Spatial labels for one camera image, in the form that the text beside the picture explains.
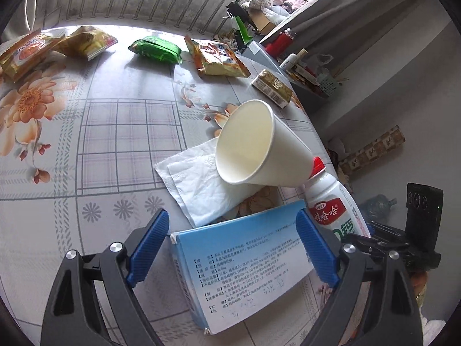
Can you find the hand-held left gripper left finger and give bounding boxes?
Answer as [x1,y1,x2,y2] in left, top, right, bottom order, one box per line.
[40,209,170,346]

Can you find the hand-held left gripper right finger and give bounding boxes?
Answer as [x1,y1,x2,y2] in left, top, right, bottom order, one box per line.
[295,210,424,346]

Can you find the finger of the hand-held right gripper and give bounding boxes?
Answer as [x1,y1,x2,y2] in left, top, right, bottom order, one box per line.
[346,221,409,260]

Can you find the white plastic drink bottle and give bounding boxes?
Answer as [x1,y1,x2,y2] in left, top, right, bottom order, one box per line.
[304,157,371,240]

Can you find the blue and white box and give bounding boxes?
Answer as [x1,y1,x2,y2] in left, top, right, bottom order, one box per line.
[169,199,326,336]

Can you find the person's right hand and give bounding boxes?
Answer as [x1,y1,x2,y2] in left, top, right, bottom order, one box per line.
[411,270,430,309]

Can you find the large water bottle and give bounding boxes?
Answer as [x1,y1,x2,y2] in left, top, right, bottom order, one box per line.
[358,194,398,220]

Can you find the white tissue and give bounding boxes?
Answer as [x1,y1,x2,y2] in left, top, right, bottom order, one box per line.
[154,140,245,228]

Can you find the patterned paper roll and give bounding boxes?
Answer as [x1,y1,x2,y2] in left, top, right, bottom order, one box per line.
[339,125,406,175]

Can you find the white paper cup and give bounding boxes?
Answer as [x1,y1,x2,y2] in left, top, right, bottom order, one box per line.
[215,99,315,188]

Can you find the floral tablecloth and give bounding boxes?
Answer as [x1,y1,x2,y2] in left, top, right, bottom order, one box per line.
[0,25,364,346]

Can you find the green plastic basket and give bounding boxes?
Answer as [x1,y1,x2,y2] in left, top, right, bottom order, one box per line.
[317,70,341,96]

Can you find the small yellow carton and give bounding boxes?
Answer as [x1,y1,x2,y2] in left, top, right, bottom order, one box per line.
[251,68,293,109]

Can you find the small white bottle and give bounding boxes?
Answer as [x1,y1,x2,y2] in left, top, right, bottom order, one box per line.
[279,53,298,70]

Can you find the green chip bag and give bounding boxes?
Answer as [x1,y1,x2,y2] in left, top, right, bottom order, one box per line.
[129,36,183,65]

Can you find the orange and blue snack packet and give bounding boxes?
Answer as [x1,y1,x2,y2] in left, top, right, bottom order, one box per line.
[184,35,252,79]

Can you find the grey cabinet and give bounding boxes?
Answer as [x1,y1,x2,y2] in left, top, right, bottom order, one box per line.
[241,40,330,114]

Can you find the red thermos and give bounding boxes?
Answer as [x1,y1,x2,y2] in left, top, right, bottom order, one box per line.
[264,28,298,56]

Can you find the grey curtain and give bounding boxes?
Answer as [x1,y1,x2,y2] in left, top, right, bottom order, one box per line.
[259,0,433,56]

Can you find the gold and orange snack packet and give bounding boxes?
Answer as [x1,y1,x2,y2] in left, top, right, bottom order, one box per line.
[0,31,67,83]

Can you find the green plastic piece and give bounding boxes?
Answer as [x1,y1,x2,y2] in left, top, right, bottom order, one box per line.
[234,14,254,44]

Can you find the cardboard box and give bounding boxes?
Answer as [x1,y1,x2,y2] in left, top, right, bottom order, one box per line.
[250,7,279,31]

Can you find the pile of clothes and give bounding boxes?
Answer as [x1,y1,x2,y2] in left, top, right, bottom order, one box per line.
[248,0,307,12]

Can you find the black device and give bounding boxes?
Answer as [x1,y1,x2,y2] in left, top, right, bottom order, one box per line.
[225,2,251,20]

